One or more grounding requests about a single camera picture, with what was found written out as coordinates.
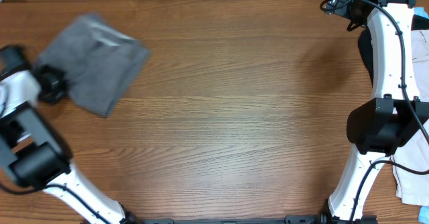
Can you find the grey shorts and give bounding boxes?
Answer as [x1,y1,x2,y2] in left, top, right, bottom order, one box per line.
[35,13,150,117]

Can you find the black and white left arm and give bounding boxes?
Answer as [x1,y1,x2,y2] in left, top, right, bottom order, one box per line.
[1,45,139,223]

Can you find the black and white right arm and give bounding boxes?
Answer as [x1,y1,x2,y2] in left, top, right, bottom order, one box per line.
[306,0,428,223]

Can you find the light blue garment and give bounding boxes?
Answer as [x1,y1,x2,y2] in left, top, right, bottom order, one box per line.
[414,7,429,19]

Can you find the black garment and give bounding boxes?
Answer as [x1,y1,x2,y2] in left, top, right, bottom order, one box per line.
[358,15,428,84]

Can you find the beige shorts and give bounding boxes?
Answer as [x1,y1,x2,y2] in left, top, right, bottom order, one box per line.
[393,30,428,206]

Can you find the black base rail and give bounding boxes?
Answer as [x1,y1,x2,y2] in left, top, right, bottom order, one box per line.
[80,213,379,224]

